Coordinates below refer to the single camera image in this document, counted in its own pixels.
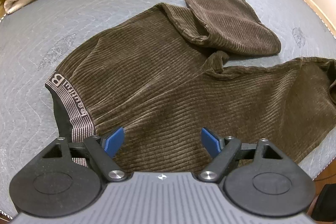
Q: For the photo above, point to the grey quilted mattress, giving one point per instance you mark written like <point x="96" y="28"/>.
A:
<point x="36" y="38"/>

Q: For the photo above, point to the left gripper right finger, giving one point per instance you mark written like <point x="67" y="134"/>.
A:
<point x="258" y="178"/>

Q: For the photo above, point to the brown corduroy pants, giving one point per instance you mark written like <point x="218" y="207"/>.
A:
<point x="162" y="77"/>

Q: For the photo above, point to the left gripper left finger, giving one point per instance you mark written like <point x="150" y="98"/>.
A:
<point x="66" y="177"/>

